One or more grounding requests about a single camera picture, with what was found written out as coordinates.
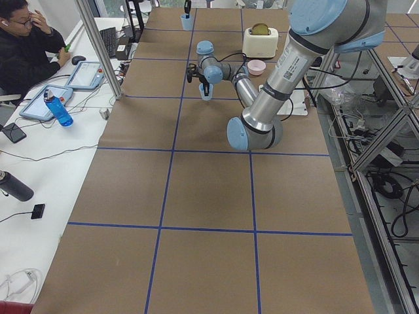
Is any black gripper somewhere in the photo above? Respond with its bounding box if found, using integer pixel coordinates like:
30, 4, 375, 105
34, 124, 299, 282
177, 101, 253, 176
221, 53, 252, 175
183, 0, 210, 96

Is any light blue cup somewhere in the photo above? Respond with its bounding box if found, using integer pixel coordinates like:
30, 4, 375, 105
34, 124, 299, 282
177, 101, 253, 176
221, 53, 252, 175
181, 14, 194, 31
199, 83, 213, 101

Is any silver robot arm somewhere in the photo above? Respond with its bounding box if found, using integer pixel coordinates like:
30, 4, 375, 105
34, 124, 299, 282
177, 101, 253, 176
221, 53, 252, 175
186, 0, 388, 151

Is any cream toaster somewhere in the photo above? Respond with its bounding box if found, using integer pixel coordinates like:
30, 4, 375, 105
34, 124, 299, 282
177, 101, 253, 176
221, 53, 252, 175
242, 27, 279, 58

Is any pink bowl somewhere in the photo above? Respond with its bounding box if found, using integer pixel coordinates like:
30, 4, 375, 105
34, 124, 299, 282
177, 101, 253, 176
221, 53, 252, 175
247, 60, 266, 76

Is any toast slice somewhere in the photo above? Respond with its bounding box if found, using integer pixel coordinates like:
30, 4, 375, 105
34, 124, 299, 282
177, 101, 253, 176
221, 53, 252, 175
251, 23, 269, 36

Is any black keyboard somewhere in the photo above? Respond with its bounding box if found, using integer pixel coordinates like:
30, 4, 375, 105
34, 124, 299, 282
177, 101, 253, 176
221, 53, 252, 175
99, 27, 117, 58

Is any far teach pendant tablet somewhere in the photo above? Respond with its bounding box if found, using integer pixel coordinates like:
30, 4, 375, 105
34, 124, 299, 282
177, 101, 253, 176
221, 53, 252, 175
65, 61, 104, 90

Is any teach pendant tablet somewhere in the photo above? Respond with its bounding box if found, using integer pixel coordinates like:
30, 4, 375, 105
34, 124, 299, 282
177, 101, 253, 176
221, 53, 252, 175
65, 61, 104, 90
19, 84, 73, 122

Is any black computer mouse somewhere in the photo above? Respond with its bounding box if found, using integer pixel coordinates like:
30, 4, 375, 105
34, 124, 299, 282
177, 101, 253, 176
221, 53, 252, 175
71, 56, 86, 65

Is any blue water bottle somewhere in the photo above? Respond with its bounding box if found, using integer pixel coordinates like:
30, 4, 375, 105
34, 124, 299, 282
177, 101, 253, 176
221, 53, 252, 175
43, 88, 73, 127

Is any seated person in black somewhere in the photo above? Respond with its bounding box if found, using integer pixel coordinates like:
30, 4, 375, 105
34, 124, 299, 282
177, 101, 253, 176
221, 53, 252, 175
1, 1, 71, 104

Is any near teach pendant tablet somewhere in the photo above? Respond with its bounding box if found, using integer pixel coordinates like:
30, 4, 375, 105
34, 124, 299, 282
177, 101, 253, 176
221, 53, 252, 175
19, 84, 73, 122

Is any black smartphone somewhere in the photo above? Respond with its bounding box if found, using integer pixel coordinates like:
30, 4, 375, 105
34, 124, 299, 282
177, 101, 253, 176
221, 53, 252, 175
1, 122, 27, 143

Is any small black square pad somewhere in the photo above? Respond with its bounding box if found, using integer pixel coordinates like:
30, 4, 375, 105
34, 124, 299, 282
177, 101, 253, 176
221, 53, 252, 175
31, 203, 45, 220

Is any dark thermos bottle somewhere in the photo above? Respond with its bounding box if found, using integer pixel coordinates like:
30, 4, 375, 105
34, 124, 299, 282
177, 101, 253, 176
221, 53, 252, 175
1, 171, 34, 201

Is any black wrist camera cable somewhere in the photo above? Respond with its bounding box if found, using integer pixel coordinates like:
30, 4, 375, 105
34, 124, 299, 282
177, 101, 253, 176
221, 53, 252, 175
215, 52, 251, 71

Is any aluminium frame post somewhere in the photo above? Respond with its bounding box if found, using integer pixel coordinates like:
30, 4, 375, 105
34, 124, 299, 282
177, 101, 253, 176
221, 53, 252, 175
75, 0, 122, 100

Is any white cable bundle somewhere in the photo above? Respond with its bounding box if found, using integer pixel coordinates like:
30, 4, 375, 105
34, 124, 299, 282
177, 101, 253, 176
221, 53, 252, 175
0, 268, 42, 304

